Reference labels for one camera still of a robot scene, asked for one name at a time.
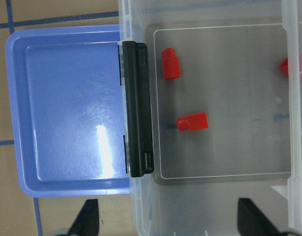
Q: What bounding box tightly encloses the black box latch handle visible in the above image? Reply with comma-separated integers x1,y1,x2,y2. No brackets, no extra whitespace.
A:
122,41,154,177

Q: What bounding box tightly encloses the clear plastic storage box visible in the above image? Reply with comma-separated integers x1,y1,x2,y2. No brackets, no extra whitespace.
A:
119,0,298,236

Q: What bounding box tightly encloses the red block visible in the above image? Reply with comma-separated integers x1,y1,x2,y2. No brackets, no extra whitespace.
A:
279,58,289,76
176,112,209,131
162,48,181,80

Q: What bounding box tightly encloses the clear ribbed box lid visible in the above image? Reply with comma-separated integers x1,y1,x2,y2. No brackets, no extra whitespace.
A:
282,0,302,235

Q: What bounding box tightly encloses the red block in box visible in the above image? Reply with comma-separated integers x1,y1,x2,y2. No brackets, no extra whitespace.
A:
279,58,289,76

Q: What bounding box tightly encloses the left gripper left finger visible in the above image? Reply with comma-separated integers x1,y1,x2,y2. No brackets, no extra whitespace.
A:
67,199,100,236

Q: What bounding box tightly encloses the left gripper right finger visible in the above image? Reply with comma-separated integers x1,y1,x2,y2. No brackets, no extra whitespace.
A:
237,198,280,236

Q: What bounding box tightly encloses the blue plastic tray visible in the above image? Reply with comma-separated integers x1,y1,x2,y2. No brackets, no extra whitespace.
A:
5,25,130,198

